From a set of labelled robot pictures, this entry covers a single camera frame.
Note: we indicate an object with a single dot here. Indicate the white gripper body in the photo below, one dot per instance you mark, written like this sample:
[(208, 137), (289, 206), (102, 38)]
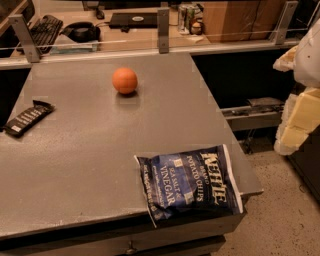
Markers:
[(308, 61)]

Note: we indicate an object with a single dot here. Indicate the metal bracket post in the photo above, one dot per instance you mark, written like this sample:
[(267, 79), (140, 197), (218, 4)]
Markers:
[(163, 29), (21, 29), (280, 31)]

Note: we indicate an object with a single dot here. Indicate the blue Kettle chip bag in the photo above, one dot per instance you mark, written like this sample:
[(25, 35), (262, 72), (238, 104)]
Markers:
[(187, 183)]

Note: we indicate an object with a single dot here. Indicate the left metal bracket post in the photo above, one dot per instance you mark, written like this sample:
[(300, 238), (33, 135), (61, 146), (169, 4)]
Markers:
[(21, 29)]

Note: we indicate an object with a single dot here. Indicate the small round jar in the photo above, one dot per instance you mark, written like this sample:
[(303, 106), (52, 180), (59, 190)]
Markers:
[(196, 28)]

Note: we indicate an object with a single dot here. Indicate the black headphones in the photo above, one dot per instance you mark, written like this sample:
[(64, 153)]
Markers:
[(82, 32)]

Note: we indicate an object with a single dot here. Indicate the orange fruit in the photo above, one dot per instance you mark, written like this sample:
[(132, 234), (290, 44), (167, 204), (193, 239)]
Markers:
[(124, 80)]

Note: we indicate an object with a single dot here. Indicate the grey drawer rail shelf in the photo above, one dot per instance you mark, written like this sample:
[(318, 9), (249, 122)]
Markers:
[(255, 114)]

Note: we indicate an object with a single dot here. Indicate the brown cardboard box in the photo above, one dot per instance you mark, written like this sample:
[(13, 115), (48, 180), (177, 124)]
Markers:
[(230, 21)]

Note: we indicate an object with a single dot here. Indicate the black snack bar wrapper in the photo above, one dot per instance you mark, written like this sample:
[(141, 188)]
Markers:
[(20, 124)]

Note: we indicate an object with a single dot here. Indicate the right metal bracket post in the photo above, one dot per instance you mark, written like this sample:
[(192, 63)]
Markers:
[(280, 31)]

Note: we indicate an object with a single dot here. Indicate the middle metal bracket post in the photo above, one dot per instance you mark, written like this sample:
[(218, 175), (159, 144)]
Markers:
[(163, 29)]

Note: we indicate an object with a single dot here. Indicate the black keyboard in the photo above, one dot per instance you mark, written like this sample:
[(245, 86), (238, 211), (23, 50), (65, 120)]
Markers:
[(44, 32)]

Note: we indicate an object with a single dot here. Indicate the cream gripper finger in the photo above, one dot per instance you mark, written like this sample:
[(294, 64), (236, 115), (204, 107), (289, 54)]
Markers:
[(300, 117), (286, 61)]

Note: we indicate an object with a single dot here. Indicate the black laptop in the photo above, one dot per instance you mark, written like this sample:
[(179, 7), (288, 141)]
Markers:
[(133, 20)]

